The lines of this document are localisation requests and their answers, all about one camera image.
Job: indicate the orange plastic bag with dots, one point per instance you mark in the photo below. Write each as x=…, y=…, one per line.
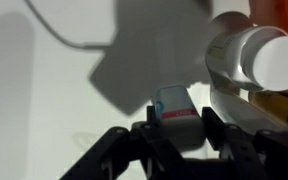
x=284, y=15

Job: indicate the tall white tube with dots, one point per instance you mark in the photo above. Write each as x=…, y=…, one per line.
x=237, y=106

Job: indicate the white bottle with white cap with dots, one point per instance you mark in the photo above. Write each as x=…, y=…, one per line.
x=250, y=56

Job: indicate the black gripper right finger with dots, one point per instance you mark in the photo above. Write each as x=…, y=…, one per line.
x=257, y=153

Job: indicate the white mentos container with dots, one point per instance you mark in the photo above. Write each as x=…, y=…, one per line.
x=179, y=113

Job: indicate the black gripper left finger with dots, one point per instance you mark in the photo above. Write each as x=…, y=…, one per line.
x=124, y=153

